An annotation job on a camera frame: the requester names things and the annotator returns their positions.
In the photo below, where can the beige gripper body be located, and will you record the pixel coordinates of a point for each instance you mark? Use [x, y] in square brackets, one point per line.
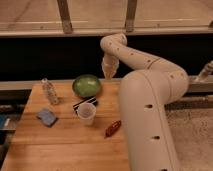
[110, 65]

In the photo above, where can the green ceramic bowl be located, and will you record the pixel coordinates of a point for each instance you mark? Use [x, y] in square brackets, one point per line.
[86, 86]

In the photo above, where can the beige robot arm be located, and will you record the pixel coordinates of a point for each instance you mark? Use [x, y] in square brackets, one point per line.
[143, 94]

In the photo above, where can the black white striped packet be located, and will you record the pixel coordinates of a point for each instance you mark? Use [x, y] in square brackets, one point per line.
[91, 100]

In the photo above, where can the translucent plastic cup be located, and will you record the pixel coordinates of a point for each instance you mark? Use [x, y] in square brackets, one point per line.
[86, 112]

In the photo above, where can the clear plastic water bottle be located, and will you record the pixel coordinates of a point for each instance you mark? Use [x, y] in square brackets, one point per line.
[49, 91]

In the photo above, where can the blue sponge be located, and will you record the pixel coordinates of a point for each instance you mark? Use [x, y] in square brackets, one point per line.
[47, 117]

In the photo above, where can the right wooden post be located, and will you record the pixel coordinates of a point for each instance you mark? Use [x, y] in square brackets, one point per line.
[130, 15]

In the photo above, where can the wooden post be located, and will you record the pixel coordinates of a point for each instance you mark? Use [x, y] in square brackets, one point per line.
[65, 16]
[130, 15]

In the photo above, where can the left wooden post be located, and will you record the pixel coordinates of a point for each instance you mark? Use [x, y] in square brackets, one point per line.
[65, 16]

